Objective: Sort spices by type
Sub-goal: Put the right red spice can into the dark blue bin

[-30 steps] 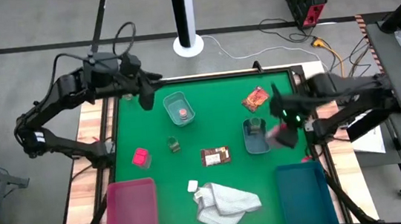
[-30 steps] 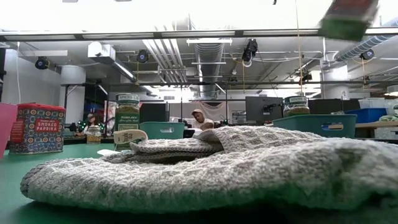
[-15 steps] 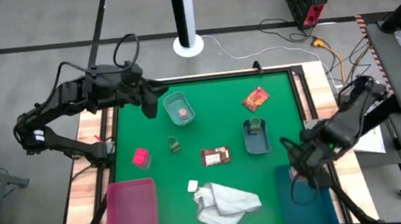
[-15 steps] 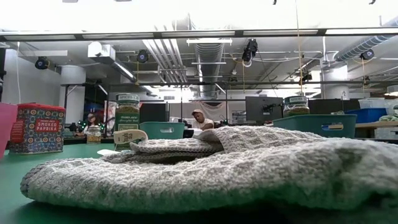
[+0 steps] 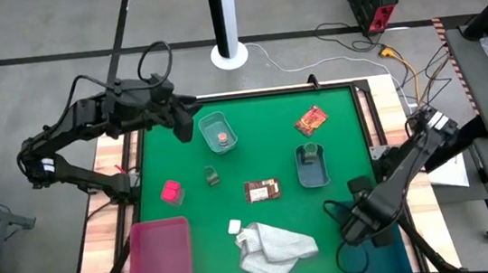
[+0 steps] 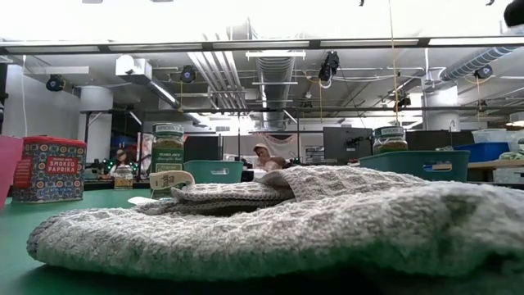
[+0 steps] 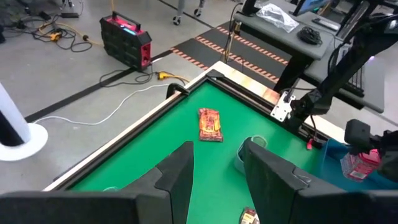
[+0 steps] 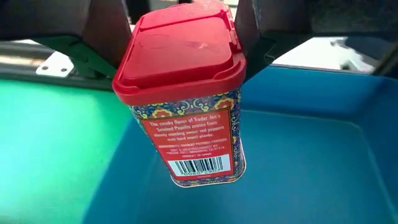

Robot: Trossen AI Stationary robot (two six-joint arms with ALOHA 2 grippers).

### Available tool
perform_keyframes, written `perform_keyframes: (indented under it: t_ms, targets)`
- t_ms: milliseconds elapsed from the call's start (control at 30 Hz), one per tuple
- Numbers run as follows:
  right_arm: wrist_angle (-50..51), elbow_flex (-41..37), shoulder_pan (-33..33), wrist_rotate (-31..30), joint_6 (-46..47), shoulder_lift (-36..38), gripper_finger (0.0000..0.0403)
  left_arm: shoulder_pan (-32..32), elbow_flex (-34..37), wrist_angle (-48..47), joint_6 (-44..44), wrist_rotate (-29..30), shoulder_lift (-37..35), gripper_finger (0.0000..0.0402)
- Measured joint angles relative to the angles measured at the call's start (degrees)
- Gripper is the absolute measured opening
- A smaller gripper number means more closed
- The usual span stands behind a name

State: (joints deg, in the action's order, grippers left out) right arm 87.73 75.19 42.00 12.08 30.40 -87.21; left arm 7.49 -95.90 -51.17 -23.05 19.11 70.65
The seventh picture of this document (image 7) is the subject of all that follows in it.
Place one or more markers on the backlit keyboard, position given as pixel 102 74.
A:
pixel 356 84

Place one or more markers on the dark blue plastic bin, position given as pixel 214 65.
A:
pixel 332 168

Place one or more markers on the small red clip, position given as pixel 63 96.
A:
pixel 310 144

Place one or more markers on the striped hazard floor mat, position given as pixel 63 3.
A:
pixel 224 53

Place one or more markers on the black flat device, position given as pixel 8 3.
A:
pixel 326 24

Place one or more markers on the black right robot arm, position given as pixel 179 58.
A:
pixel 342 70

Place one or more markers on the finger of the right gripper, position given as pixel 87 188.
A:
pixel 390 165

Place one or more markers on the dull blue-grey small basket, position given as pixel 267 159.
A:
pixel 238 161

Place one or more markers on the black monitor stand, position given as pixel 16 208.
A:
pixel 248 7

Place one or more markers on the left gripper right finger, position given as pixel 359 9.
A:
pixel 270 186

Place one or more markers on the grey keyboard desk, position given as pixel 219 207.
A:
pixel 374 84

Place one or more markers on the chair caster wheel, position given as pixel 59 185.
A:
pixel 177 20
pixel 197 12

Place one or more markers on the tablet screen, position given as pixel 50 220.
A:
pixel 311 5

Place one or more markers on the green table mat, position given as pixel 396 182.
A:
pixel 186 118

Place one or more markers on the orange spice packet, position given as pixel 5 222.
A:
pixel 210 124

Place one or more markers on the clear plastic bag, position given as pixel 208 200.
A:
pixel 276 17

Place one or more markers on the red and black power station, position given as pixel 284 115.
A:
pixel 124 46

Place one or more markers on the black power adapter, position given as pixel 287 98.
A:
pixel 70 15

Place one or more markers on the black metal table frame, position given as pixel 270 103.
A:
pixel 124 143

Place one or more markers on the silver mounting bracket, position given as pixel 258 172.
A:
pixel 281 109

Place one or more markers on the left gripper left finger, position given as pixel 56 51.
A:
pixel 168 193

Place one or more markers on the white pole with round base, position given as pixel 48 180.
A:
pixel 18 118

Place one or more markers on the black desk leg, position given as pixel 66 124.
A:
pixel 292 74

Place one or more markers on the black table clamp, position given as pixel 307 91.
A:
pixel 174 88

